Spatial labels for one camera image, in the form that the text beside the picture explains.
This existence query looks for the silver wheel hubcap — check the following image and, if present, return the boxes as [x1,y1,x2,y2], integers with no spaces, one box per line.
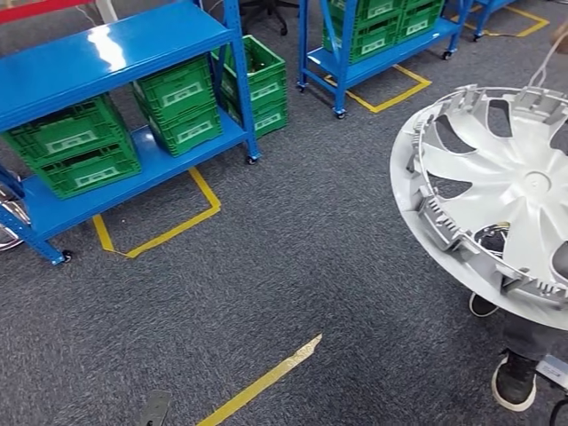
[389,83,568,332]

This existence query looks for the blue metal shelf rack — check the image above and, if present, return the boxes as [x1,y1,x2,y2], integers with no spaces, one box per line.
[0,0,262,267]
[296,0,474,121]
[470,0,517,43]

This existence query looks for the yellow angled floor tape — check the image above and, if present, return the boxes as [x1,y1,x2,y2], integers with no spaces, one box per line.
[197,333,324,426]

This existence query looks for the black office chair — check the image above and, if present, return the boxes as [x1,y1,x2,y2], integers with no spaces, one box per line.
[239,0,300,36]

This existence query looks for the black robot foot plate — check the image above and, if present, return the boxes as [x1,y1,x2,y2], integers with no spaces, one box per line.
[140,390,173,426]

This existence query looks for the white desk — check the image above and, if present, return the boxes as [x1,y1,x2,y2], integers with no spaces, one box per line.
[94,0,120,25]

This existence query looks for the person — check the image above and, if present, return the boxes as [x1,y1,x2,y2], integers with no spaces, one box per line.
[469,292,568,413]

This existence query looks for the red barrier belt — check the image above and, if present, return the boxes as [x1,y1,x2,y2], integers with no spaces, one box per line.
[0,0,97,26]

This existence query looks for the yellow floor tape frame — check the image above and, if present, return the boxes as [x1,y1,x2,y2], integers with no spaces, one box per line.
[324,63,432,114]
[450,4,550,39]

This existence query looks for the thin white cable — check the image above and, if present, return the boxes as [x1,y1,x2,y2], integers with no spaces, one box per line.
[527,35,566,90]

